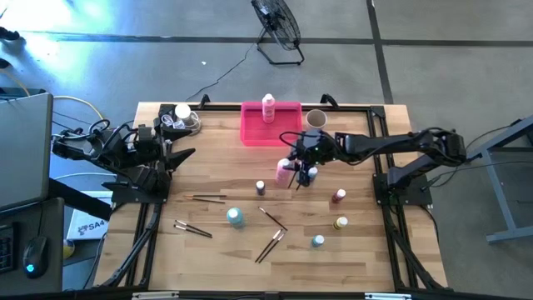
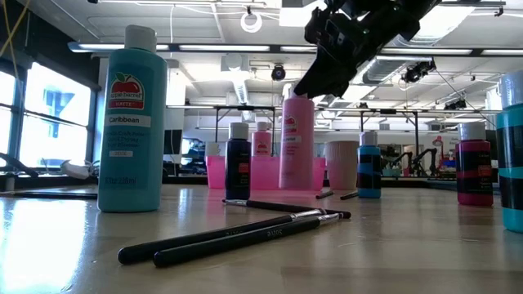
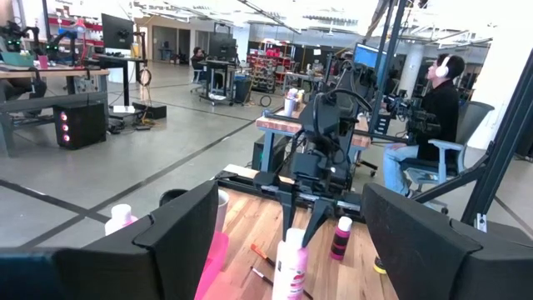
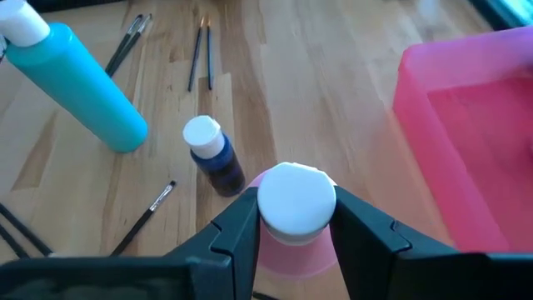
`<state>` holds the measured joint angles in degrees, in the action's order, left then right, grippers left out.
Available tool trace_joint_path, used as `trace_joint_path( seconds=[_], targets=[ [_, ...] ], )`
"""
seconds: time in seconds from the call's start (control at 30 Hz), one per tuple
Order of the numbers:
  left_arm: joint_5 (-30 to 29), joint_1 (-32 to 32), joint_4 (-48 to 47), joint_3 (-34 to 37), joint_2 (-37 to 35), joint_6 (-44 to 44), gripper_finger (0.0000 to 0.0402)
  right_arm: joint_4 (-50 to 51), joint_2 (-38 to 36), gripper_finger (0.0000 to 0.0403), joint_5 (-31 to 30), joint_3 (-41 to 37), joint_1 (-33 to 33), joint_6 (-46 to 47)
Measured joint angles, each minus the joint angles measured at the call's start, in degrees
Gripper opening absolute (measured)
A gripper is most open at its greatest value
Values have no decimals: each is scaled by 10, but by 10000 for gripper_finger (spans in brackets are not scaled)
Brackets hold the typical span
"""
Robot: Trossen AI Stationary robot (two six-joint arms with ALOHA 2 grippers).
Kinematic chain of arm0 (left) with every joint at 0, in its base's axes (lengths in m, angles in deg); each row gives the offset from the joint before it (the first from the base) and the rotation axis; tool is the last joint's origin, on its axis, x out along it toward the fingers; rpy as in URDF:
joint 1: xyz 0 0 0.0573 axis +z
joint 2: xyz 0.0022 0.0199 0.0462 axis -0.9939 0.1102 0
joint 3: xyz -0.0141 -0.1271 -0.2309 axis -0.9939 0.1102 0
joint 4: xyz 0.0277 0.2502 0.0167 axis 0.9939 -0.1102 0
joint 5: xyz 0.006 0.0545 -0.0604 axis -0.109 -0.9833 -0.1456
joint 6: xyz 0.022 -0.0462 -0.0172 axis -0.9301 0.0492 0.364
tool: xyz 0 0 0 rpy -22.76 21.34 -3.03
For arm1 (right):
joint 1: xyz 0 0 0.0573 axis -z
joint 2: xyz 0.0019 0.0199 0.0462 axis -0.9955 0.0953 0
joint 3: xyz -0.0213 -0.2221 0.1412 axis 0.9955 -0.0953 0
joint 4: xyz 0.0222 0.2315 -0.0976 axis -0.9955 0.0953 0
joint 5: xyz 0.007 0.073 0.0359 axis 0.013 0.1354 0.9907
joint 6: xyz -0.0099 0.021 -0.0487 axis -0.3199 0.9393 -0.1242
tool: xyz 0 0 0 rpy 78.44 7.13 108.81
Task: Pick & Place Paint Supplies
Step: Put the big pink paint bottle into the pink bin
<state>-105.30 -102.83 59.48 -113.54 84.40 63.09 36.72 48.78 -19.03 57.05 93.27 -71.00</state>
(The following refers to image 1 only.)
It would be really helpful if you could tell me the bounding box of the black floor cable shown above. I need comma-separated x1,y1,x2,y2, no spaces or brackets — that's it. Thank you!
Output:
424,123,533,193

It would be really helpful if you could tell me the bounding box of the brush pair lower left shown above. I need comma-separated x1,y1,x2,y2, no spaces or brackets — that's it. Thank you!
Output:
174,219,212,237

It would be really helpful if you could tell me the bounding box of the black fan cable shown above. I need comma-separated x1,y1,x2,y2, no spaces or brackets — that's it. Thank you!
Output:
185,41,257,102

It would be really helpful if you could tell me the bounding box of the black office chair base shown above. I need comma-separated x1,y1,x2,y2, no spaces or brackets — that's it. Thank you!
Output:
0,25,21,70

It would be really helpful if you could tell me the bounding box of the large teal paint bottle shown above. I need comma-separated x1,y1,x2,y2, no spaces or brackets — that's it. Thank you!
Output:
227,207,247,229

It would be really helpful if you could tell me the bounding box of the yellow cable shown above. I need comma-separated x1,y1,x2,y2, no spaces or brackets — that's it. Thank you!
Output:
50,95,105,122

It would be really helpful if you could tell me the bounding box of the grey metal table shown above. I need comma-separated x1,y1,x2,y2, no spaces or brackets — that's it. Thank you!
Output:
460,114,533,245

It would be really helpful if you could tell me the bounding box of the black computer mouse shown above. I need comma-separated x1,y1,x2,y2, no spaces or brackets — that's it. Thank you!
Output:
22,236,49,279

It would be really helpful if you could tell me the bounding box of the large pink paint bottle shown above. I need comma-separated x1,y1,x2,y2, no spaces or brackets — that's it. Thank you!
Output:
275,157,295,188
262,92,276,124

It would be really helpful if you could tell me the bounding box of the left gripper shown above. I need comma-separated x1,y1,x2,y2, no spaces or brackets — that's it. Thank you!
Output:
135,124,197,172

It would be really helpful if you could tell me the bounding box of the white printed box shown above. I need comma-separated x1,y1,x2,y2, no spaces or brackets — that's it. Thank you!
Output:
66,210,110,243

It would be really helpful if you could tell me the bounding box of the black floor fan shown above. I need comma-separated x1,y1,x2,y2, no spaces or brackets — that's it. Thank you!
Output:
251,0,306,67

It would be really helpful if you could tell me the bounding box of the dark grey desk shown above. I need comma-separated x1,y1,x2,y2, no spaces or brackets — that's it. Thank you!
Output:
0,197,66,293

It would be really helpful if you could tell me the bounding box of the black keyboard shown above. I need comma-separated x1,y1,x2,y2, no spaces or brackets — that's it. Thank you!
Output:
0,224,17,274

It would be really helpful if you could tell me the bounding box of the beige paper cup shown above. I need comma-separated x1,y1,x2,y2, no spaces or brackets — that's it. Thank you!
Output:
306,108,328,131

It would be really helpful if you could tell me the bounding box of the white strip on frame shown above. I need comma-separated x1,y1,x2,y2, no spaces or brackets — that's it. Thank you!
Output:
365,292,412,300
132,292,180,300

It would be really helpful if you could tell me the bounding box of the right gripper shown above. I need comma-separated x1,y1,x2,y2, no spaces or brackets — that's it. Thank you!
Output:
286,128,334,188

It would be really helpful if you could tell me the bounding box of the brush pair bottom centre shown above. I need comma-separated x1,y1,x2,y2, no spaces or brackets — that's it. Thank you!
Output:
254,228,283,263

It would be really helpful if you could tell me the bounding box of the brush pair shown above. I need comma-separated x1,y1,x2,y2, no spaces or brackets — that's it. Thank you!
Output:
254,228,283,263
174,219,212,237

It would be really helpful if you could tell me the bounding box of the white cable with plug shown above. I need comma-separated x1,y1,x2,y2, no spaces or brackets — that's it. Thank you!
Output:
160,112,187,131

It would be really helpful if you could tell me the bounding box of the pink plastic tray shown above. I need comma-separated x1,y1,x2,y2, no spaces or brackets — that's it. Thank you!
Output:
240,101,303,148

